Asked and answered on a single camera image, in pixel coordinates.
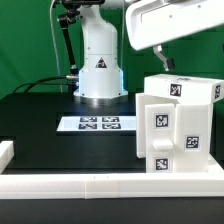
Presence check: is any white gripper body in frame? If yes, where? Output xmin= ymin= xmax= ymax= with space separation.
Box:
xmin=126 ymin=0 xmax=224 ymax=50

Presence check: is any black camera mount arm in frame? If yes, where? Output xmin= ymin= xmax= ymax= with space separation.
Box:
xmin=53 ymin=0 xmax=105 ymax=77

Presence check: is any white cabinet body box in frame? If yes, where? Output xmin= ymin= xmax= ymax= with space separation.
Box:
xmin=136 ymin=93 xmax=213 ymax=173

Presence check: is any white cabinet top block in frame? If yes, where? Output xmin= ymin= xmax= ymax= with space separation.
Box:
xmin=144 ymin=74 xmax=224 ymax=104

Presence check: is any white cable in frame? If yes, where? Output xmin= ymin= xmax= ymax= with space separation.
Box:
xmin=49 ymin=0 xmax=64 ymax=94

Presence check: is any black cable bundle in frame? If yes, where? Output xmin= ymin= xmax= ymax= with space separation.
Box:
xmin=12 ymin=75 xmax=80 ymax=94

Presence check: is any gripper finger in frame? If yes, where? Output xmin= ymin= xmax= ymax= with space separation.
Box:
xmin=153 ymin=45 xmax=175 ymax=71

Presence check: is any white U-shaped obstacle fence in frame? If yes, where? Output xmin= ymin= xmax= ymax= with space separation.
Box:
xmin=0 ymin=141 xmax=224 ymax=199

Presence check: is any white fiducial marker sheet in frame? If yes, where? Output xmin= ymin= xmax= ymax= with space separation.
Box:
xmin=57 ymin=116 xmax=136 ymax=132

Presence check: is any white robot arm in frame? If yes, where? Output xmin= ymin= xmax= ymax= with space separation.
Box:
xmin=74 ymin=0 xmax=224 ymax=104

